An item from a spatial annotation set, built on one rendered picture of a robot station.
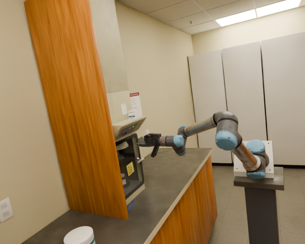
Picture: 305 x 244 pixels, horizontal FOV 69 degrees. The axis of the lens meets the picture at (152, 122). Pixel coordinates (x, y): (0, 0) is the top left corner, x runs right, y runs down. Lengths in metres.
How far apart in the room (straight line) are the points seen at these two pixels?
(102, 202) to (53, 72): 0.87
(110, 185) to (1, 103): 0.78
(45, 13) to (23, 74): 0.39
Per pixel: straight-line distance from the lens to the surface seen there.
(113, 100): 1.47
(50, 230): 1.63
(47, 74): 1.57
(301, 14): 4.71
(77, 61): 1.37
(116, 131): 1.35
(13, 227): 1.61
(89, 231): 1.18
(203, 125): 1.45
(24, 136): 1.56
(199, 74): 4.31
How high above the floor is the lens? 1.70
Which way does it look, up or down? 9 degrees down
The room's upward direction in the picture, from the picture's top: 9 degrees counter-clockwise
